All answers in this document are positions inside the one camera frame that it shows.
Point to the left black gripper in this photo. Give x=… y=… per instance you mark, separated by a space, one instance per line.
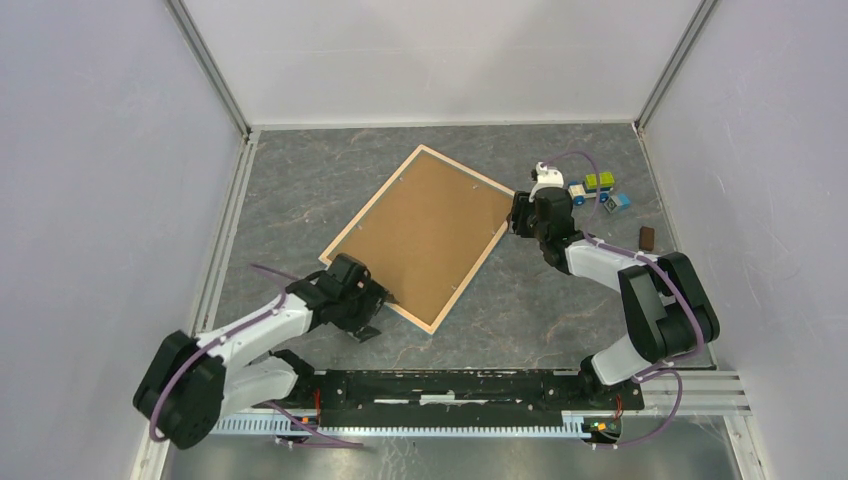
x=370 y=302

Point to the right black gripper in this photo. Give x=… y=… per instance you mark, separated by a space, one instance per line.
x=522 y=214

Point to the wooden picture frame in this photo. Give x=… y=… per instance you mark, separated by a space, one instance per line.
x=464 y=291

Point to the brown cardboard backing board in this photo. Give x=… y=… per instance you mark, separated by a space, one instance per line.
x=430 y=232

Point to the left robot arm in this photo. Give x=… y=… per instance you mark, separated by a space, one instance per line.
x=193 y=381

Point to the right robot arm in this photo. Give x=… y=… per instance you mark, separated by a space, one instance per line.
x=667 y=312

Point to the toy brick car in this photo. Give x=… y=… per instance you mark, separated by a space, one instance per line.
x=590 y=187

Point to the small blue grey brick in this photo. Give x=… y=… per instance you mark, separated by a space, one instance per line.
x=617 y=202

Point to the small brown block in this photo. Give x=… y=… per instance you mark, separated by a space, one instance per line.
x=647 y=238

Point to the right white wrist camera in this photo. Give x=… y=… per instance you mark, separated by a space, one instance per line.
x=545 y=176

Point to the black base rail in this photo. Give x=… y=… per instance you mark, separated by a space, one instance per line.
x=456 y=397

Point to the white cable duct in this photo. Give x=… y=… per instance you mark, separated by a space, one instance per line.
x=272 y=423

